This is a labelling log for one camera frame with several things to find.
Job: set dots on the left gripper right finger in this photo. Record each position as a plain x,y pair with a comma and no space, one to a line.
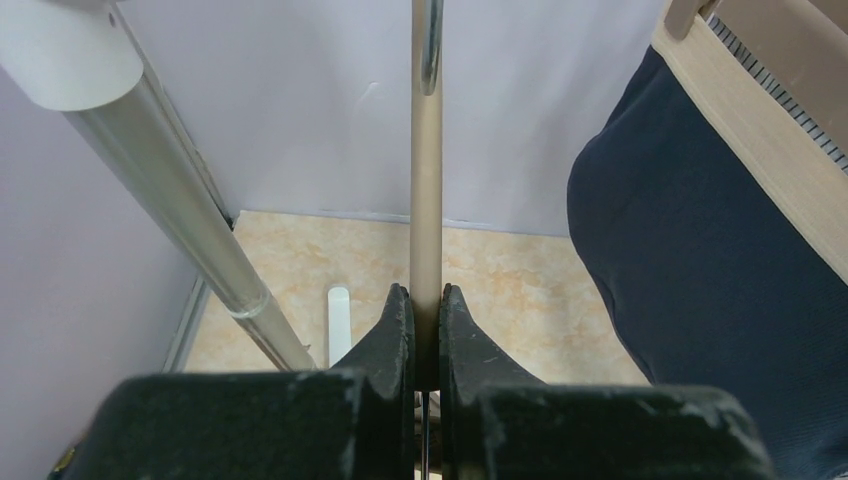
501,422

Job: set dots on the beige hanger holding grey underwear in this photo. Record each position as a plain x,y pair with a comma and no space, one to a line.
804,45

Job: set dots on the beige hanger holding navy underwear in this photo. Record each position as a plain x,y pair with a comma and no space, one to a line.
680,16

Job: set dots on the grey striped underwear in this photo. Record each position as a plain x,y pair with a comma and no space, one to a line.
769,83

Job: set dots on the metal clothes rack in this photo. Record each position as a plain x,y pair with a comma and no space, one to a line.
78,59

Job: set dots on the beige clip hanger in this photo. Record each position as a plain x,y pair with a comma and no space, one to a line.
426,220

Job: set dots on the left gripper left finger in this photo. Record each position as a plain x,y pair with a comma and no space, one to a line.
354,420

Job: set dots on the navy underwear cream waistband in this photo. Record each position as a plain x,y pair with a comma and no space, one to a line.
715,230

